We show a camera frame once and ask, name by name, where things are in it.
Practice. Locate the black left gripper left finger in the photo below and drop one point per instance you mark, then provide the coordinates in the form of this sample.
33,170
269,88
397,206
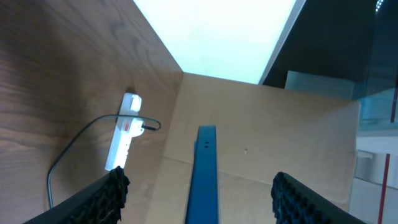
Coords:
100,202

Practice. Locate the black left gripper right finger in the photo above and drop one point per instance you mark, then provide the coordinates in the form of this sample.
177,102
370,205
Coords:
295,203

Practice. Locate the blue Galaxy smartphone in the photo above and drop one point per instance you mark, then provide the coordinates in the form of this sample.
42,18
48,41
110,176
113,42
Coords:
202,205

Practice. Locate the white USB charger plug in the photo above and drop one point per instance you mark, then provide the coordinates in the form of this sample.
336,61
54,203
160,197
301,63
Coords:
134,129

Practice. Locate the white power strip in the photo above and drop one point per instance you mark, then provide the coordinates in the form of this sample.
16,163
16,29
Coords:
121,141

